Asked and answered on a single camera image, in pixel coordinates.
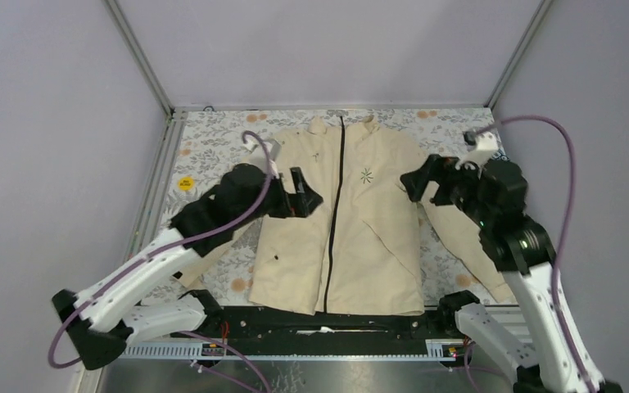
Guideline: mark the slotted grey cable duct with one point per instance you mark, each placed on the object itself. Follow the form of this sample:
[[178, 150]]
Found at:
[[313, 348]]

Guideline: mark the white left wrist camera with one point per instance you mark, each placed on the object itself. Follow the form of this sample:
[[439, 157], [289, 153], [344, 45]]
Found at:
[[262, 153]]

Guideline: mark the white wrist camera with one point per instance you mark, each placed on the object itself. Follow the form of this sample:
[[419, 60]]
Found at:
[[262, 153], [482, 147]]

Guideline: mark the floral patterned table cloth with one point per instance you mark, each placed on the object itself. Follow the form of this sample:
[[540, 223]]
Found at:
[[209, 146]]

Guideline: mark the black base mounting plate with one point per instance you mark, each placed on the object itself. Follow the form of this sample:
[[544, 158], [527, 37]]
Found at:
[[252, 322]]

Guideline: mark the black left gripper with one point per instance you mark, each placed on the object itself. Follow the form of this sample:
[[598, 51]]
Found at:
[[296, 205]]

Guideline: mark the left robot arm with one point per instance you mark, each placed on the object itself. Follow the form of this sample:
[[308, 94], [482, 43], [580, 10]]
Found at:
[[100, 322]]

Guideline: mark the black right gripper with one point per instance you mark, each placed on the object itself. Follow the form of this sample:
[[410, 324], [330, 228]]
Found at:
[[440, 169]]

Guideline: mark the yellow round sticker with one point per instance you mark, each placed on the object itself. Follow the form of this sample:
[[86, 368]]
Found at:
[[185, 184]]

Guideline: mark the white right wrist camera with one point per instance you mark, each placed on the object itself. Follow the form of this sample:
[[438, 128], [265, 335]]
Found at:
[[482, 147]]

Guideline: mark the beige zip-up jacket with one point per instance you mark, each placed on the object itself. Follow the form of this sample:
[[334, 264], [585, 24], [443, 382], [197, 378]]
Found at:
[[360, 251]]

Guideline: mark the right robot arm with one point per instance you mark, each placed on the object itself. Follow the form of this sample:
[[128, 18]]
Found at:
[[493, 197]]

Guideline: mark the small blue black tag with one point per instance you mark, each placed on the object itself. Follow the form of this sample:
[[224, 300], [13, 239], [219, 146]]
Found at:
[[499, 155]]

